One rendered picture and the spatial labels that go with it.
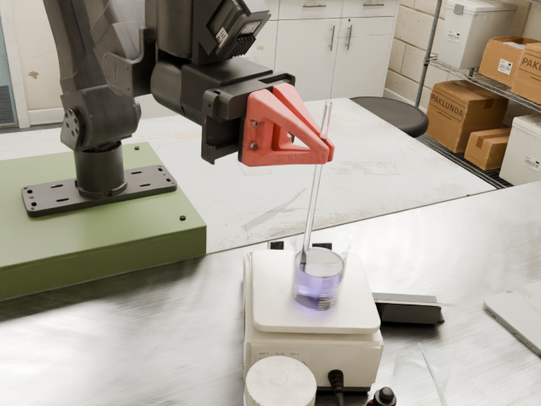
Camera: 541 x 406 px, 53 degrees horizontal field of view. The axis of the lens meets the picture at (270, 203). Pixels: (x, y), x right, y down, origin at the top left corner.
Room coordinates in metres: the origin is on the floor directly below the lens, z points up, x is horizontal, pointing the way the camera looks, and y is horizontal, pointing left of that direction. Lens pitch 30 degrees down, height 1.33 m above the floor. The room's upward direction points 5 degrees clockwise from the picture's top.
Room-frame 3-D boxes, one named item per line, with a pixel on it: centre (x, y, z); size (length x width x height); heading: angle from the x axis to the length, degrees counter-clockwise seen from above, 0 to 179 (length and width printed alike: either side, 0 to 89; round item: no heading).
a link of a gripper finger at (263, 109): (0.44, -0.02, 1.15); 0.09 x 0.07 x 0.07; 49
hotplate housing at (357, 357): (0.46, -0.05, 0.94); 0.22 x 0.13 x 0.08; 5
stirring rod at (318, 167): (0.41, -0.04, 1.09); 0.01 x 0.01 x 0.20
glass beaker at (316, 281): (0.41, -0.05, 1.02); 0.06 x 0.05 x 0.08; 116
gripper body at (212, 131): (0.48, 0.04, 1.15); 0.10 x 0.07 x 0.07; 139
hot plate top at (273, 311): (0.44, -0.05, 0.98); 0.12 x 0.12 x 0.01; 5
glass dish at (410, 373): (0.41, -0.17, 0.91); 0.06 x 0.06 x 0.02
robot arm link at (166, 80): (0.52, 0.09, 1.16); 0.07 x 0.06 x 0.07; 49
